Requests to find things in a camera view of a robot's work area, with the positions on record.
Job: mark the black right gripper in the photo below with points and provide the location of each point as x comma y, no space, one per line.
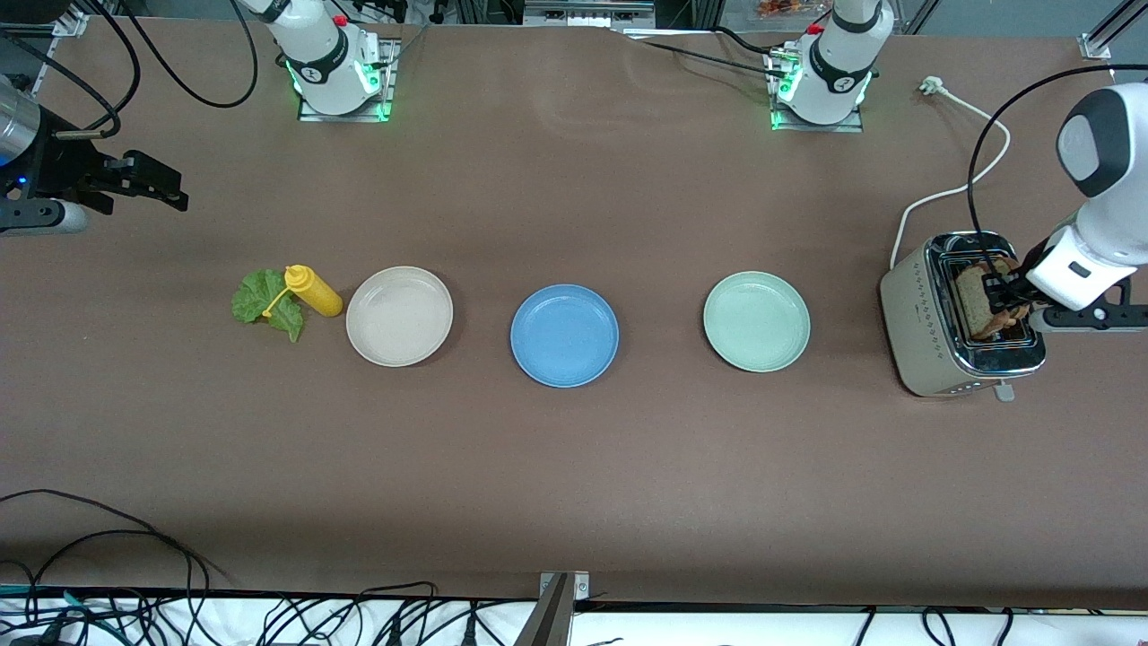
56,168

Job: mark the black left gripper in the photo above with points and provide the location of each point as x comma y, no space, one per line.
1002,290

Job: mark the brown bread slice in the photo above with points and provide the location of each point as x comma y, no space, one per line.
970,305
1009,321

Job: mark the green lettuce leaf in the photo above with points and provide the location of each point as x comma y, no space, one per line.
256,301

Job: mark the yellow mustard squeeze bottle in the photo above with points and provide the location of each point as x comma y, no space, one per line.
314,292

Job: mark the blue round plate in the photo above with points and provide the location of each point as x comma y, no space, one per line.
565,336

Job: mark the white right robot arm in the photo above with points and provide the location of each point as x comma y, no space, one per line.
323,54

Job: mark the pale green round plate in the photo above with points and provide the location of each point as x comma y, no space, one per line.
756,321

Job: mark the beige round plate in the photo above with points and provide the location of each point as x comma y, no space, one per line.
399,316

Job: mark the beige chrome two-slot toaster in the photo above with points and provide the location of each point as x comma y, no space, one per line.
915,332

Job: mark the clear snack packet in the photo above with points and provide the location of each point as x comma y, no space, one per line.
785,7

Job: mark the silver metal box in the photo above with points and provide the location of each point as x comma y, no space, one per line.
587,11

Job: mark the grey perforated side rail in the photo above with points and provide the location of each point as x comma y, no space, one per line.
40,67

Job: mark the aluminium frame profile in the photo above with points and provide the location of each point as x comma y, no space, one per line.
1096,45
67,22

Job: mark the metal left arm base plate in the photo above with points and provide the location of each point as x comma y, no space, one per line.
852,127

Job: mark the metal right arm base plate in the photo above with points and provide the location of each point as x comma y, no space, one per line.
391,90

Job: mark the metal table edge bracket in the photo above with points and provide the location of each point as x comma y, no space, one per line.
552,619

